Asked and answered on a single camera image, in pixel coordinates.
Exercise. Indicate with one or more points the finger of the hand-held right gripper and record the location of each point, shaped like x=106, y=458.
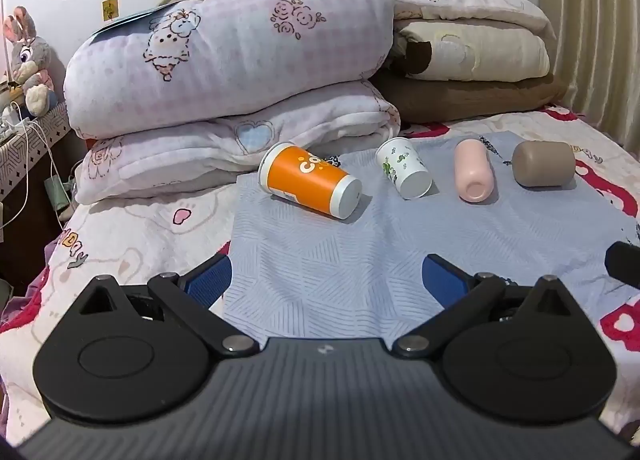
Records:
x=625, y=264

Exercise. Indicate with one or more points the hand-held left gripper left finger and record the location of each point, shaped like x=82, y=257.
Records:
x=207, y=282

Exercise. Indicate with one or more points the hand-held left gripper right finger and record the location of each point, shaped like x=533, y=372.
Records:
x=445, y=282

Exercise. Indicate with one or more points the pink cup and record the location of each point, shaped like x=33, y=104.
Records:
x=472, y=169

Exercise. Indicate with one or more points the white green-printed paper cup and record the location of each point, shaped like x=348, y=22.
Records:
x=402, y=164

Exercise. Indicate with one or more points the brown cup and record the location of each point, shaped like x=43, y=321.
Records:
x=542, y=163

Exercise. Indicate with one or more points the orange paper cup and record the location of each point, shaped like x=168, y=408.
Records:
x=305, y=179

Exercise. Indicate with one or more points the blue-grey patterned cloth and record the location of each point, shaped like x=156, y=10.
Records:
x=350, y=250

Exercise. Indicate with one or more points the white heart-print folded blanket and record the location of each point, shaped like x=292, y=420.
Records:
x=200, y=149

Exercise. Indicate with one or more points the grey-green box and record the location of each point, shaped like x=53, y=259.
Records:
x=57, y=195

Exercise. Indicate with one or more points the brown folded blanket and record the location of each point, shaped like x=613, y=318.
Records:
x=450, y=99

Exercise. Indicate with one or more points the bedside table with patterned cloth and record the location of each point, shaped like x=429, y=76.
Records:
x=30, y=149

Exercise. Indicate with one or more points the beige curtain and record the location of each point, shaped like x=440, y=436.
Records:
x=600, y=39

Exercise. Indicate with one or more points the pink checked folded quilt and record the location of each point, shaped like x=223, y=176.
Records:
x=225, y=54

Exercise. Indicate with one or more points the cream folded quilt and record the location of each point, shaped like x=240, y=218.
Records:
x=500, y=52

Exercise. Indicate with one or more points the pink floral folded quilt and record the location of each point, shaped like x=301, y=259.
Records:
x=475, y=2

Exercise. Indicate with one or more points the grey plush rabbit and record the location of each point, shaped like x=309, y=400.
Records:
x=30, y=54

